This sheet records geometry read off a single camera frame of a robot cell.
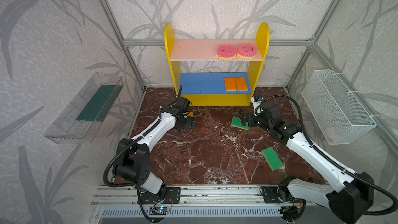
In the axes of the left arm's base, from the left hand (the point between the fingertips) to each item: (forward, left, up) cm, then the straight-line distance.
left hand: (186, 124), depth 88 cm
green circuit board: (-40, +11, -13) cm, 43 cm away
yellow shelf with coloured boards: (+45, -19, +1) cm, 48 cm away
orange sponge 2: (+27, -34, +6) cm, 44 cm away
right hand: (+1, -33, +12) cm, 35 cm away
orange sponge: (+29, -27, +5) cm, 40 cm away
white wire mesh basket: (-11, -67, +25) cm, 72 cm away
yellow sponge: (+14, -1, -10) cm, 18 cm away
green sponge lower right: (-17, -48, -8) cm, 51 cm away
